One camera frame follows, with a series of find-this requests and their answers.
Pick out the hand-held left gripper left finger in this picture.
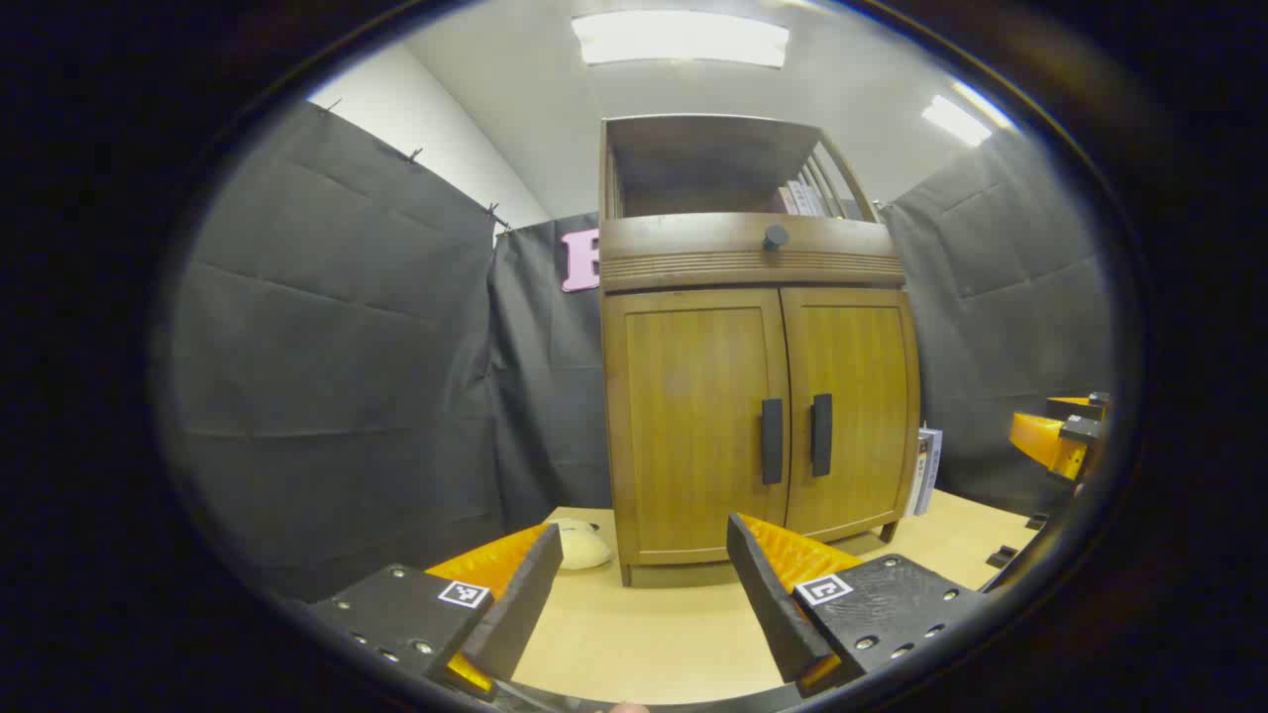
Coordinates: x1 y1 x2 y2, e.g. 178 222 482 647
307 523 566 699

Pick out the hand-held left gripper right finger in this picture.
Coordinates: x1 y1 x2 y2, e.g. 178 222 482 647
726 513 987 699

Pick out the wooden cabinet door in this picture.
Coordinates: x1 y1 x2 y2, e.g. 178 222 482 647
781 287 922 541
604 289 792 567

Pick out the wooden double-door shoe cabinet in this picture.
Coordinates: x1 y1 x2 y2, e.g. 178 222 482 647
597 114 922 587

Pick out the cream round object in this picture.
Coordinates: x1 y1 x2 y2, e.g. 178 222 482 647
550 518 613 571

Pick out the grey blue book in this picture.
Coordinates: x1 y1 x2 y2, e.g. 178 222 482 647
917 428 944 516

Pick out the ceiling light panel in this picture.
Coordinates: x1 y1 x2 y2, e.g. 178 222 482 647
572 10 791 68
921 94 995 148

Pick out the black backdrop cloth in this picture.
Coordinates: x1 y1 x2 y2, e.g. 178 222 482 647
163 99 1115 600

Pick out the wooden drawer with black knob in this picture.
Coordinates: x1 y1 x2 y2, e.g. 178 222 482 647
599 213 905 294

